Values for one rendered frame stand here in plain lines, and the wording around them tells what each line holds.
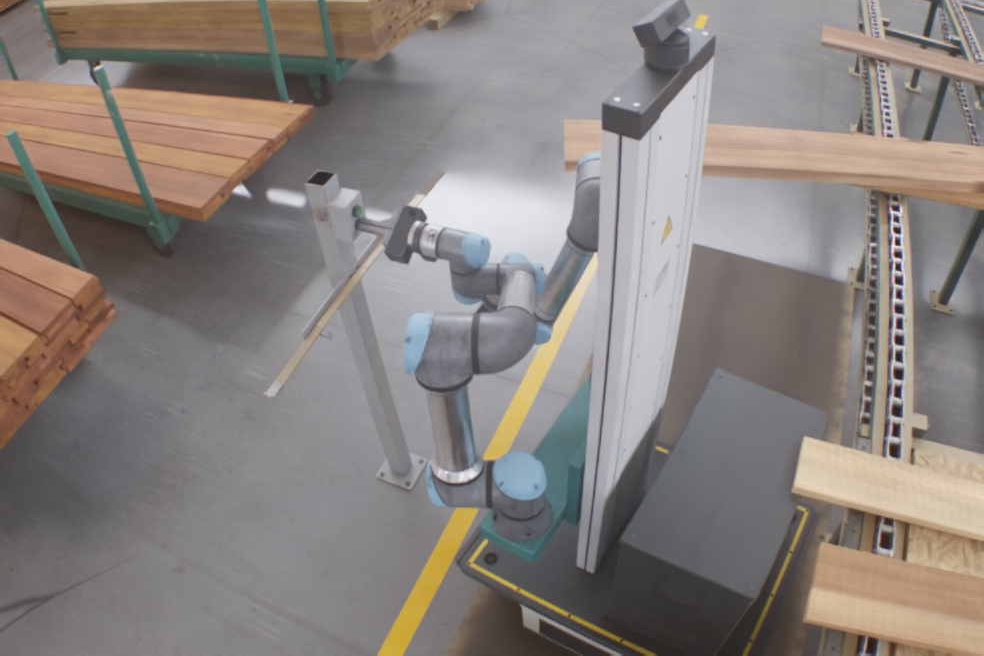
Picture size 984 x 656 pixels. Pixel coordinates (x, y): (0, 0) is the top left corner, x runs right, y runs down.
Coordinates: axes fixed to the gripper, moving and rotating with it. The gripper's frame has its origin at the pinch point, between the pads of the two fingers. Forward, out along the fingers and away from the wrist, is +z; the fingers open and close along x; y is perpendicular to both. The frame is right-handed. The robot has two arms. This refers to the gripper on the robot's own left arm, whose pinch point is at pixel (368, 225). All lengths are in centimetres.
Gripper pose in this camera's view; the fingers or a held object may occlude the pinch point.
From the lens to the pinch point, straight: 180.6
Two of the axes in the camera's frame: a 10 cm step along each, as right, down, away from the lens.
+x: -3.3, 9.0, -2.7
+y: -2.1, -3.5, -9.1
